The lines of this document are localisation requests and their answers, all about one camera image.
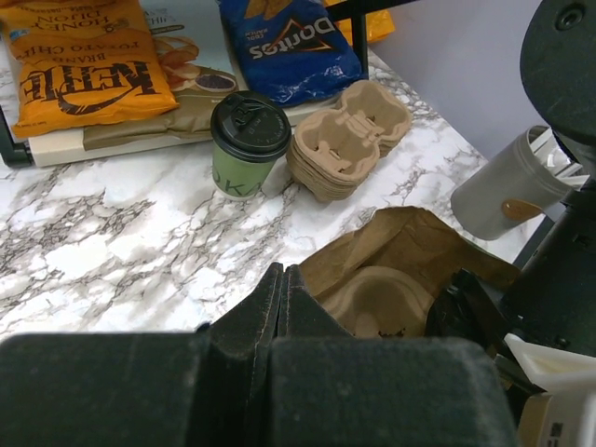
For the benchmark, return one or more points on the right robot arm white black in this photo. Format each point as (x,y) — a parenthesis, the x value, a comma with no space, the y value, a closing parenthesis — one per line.
(541,325)

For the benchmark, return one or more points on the blue doritos chips bag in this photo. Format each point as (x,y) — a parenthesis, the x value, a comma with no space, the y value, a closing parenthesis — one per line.
(289,51)

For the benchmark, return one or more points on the orange kettle chips bag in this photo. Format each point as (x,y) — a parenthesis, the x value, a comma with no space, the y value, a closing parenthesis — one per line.
(83,63)

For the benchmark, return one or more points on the single green paper cup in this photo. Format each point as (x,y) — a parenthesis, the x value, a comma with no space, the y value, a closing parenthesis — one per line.
(239,174)

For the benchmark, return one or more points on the single black plastic lid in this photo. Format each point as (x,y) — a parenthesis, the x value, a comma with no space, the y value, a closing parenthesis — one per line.
(250,127)

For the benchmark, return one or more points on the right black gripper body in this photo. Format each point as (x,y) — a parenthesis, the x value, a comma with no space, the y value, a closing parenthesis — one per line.
(467,308)

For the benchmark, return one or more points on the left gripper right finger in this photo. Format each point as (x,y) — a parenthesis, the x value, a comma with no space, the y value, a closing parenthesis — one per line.
(327,388)

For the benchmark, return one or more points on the grey cup with straws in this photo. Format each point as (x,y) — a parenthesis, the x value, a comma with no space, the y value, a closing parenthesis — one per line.
(531,174)

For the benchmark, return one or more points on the cream black tiered shelf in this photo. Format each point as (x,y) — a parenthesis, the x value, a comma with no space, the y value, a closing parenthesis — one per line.
(106,78)

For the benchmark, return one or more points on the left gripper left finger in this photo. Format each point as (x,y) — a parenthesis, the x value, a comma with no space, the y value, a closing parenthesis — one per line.
(198,388)

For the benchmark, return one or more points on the brown pulp cup carrier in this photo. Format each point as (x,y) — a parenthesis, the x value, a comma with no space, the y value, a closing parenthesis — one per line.
(380,302)
(333,151)

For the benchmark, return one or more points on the brown paper bag green side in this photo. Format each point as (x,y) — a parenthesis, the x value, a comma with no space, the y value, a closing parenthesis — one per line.
(411,240)

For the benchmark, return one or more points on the yellow snack bag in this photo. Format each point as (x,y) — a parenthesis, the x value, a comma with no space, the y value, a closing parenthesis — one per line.
(379,24)

